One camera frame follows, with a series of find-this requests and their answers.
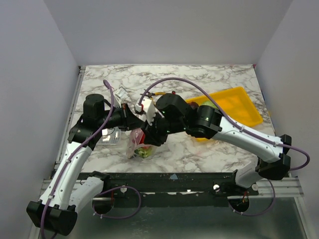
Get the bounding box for clear zip top bag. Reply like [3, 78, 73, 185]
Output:
[126, 128, 157, 159]

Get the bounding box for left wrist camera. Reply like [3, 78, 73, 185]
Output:
[114, 87, 127, 108]

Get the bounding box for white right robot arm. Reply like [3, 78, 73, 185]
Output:
[136, 93, 291, 195]

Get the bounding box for pale green cabbage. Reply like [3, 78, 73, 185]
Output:
[201, 101, 217, 109]

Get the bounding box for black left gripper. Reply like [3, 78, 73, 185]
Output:
[98, 103, 144, 131]

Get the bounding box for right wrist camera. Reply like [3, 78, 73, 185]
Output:
[135, 98, 156, 126]

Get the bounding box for clear plastic screw box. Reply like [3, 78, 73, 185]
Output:
[98, 127, 121, 145]

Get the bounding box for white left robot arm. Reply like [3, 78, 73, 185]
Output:
[26, 94, 144, 237]

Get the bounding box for green grape bunch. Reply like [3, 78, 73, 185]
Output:
[134, 146, 154, 158]

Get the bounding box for yellow plastic tray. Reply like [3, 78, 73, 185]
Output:
[185, 86, 264, 142]

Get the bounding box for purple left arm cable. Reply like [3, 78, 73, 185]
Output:
[39, 79, 117, 239]

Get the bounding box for yellow handled pliers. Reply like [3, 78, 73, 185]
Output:
[145, 91, 166, 99]

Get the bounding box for red tomato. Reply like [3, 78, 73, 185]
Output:
[128, 130, 144, 147]

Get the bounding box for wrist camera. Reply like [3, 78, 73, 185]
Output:
[114, 87, 127, 108]
[135, 98, 156, 126]

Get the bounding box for dark red onion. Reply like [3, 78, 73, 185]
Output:
[190, 102, 199, 109]

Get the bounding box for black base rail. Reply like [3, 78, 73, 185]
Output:
[72, 171, 260, 209]

